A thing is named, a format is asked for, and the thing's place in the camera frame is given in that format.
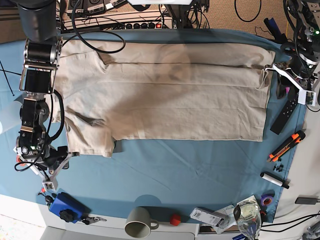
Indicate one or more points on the clear wine glass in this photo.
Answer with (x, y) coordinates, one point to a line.
(248, 219)

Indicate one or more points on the frosted plastic cup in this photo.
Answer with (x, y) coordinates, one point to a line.
(10, 116)

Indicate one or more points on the metal keys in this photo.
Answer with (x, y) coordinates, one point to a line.
(92, 219)

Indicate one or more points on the red tape roll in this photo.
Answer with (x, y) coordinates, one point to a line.
(19, 161)

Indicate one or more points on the purple tape roll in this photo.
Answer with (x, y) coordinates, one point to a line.
(267, 199)

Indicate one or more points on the black remote control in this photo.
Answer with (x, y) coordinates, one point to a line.
(284, 116)

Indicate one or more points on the black power strip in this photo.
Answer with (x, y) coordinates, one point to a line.
(146, 25)

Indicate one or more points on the white black marker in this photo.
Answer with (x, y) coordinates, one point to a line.
(275, 180)

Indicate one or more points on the blue table cloth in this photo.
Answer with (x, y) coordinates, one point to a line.
(167, 176)

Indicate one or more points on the beige T-shirt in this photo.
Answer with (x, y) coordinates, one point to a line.
(198, 91)

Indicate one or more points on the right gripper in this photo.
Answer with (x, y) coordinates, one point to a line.
(49, 158)

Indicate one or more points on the blue box with knob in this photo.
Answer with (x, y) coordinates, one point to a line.
(67, 208)

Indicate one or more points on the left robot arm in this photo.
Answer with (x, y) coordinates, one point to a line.
(304, 18)

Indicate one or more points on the small red cube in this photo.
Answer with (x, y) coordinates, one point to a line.
(175, 219)

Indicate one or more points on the white barcode package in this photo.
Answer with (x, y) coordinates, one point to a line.
(212, 218)

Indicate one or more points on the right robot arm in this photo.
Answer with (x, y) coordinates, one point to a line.
(41, 54)

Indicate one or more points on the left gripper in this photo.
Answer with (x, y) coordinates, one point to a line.
(304, 59)

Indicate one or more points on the grey ceramic mug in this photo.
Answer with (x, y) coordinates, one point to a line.
(139, 223)

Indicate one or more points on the orange black utility knife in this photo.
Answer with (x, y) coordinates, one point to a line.
(288, 144)

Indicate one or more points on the black adapter on table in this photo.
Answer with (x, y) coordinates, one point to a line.
(306, 200)

